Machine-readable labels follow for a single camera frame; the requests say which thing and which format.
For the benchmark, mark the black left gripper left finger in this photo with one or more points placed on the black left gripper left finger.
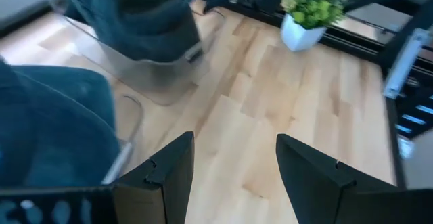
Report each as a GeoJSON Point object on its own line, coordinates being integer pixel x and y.
{"type": "Point", "coordinates": [169, 183]}

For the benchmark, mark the clear acrylic stand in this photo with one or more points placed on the clear acrylic stand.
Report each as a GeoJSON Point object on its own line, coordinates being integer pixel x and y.
{"type": "Point", "coordinates": [118, 164]}

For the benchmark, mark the navy blue cap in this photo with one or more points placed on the navy blue cap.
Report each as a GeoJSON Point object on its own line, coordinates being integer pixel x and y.
{"type": "Point", "coordinates": [50, 126]}

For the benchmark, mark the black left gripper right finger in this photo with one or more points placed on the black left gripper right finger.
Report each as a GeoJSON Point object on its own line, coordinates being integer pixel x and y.
{"type": "Point", "coordinates": [314, 186]}

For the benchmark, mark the silver metal bracket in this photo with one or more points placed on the silver metal bracket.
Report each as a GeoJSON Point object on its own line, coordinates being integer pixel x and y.
{"type": "Point", "coordinates": [402, 68]}

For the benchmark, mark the green plant in white pot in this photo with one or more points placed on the green plant in white pot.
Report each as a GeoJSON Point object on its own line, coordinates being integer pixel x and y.
{"type": "Point", "coordinates": [302, 36]}

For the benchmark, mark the clear plastic bin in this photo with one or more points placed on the clear plastic bin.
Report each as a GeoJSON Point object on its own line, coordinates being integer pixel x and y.
{"type": "Point", "coordinates": [159, 82]}

